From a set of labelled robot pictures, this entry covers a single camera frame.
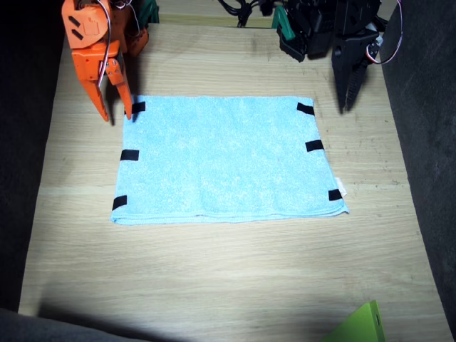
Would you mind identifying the black cable bundle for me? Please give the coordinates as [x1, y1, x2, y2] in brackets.
[217, 0, 275, 28]

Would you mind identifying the white red servo wire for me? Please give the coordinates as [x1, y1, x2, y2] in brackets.
[368, 0, 405, 65]
[95, 0, 113, 86]

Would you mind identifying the light blue towel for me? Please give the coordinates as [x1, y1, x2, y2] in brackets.
[109, 94, 351, 226]

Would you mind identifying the green plastic wedge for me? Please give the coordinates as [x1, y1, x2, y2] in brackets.
[322, 300, 388, 342]

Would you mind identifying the dark grey foam panel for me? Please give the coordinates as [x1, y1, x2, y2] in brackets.
[0, 308, 172, 342]
[0, 0, 72, 314]
[377, 0, 456, 342]

